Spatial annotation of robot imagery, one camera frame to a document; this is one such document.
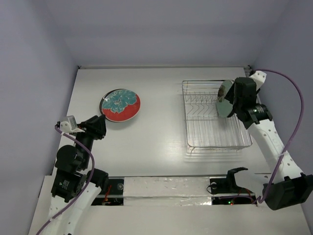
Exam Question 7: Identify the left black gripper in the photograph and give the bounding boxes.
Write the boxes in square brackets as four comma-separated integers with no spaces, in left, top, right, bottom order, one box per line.
[74,113,106,167]

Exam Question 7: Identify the mint green flower plate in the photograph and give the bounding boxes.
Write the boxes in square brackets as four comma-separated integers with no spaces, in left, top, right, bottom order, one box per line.
[216,80,233,118]

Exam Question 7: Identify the red teal flower plate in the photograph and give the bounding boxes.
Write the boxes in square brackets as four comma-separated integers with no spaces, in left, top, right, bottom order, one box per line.
[99,89,141,122]

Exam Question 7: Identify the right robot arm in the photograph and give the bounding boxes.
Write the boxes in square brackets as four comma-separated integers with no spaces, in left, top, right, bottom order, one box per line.
[225,77,313,211]

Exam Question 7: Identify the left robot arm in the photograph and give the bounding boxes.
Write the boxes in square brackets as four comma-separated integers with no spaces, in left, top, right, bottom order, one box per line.
[37,115,109,235]

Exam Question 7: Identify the white foam strip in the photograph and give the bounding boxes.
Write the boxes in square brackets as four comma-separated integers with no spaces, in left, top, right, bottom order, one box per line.
[123,177,212,207]

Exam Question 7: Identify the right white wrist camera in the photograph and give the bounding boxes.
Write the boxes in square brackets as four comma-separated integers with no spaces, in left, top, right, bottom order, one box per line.
[249,70,267,90]

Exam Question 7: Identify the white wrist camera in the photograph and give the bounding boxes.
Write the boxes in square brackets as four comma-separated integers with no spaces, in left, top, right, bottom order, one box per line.
[249,70,267,90]
[56,115,84,134]

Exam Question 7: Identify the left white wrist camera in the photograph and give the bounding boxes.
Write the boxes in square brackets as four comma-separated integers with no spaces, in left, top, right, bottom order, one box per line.
[56,115,84,134]

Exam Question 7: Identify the metal wire dish rack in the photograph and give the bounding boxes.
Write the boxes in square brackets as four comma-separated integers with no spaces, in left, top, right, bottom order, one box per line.
[182,80,252,154]

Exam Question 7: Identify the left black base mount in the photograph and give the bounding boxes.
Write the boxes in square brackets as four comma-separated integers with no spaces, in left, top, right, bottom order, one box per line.
[91,177,124,206]

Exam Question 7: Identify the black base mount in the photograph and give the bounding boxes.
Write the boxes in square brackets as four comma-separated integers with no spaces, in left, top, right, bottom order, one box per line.
[91,177,124,206]
[206,167,256,205]

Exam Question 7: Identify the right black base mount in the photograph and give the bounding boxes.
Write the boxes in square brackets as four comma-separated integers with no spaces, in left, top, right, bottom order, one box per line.
[206,167,256,205]

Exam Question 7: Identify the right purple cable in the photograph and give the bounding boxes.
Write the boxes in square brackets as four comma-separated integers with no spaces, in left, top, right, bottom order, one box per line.
[254,69,305,205]

